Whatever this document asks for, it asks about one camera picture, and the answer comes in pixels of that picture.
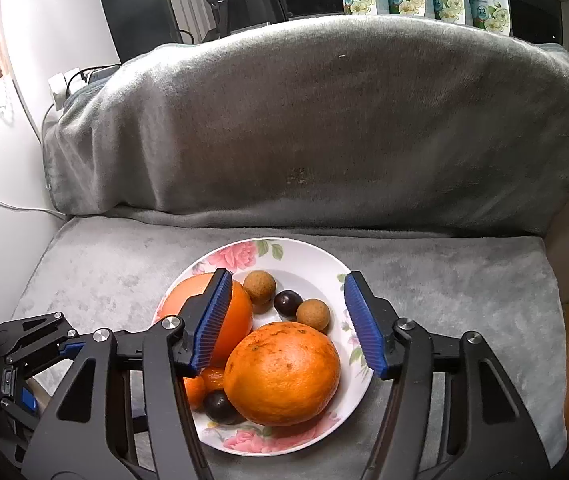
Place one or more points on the white floral plate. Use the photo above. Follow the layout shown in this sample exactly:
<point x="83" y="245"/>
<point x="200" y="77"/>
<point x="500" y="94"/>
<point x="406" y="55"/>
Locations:
<point x="304" y="265"/>

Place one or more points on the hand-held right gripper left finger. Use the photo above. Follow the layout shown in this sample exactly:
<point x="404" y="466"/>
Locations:
<point x="212" y="325"/>

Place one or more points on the white power strip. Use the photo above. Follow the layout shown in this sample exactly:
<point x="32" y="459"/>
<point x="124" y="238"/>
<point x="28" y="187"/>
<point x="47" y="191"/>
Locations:
<point x="59" y="87"/>

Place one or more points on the grey fleece blanket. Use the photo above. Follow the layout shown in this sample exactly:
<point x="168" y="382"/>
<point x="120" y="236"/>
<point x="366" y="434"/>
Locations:
<point x="314" y="125"/>

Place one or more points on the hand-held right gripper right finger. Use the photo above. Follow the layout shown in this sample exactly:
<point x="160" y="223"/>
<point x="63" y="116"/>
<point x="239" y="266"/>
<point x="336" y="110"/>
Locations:
<point x="364" y="330"/>

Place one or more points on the large rough orange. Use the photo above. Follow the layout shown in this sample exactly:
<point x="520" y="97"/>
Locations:
<point x="282" y="375"/>

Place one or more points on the dark purple cherry tomato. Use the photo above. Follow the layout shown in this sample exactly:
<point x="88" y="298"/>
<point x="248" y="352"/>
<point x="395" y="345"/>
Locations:
<point x="287" y="302"/>
<point x="219" y="406"/>

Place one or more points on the white window frame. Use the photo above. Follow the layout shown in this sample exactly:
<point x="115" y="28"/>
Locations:
<point x="567" y="20"/>

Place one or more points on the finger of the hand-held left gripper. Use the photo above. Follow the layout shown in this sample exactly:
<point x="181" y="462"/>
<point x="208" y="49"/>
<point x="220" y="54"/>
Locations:
<point x="27" y="400"/>
<point x="34" y="332"/>

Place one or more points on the light grey seat cover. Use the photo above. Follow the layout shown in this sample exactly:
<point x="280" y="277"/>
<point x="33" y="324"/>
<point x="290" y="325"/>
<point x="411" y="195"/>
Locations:
<point x="464" y="285"/>

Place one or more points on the orange cherry tomato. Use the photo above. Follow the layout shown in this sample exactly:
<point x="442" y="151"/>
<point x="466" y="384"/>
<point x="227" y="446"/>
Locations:
<point x="213" y="379"/>
<point x="195" y="391"/>

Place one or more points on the brown longan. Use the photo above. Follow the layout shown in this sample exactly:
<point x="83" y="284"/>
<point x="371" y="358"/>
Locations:
<point x="313" y="314"/>
<point x="259" y="286"/>

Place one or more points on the smooth orange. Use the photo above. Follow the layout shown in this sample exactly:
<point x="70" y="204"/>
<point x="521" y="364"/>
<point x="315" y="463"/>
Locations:
<point x="239" y="320"/>

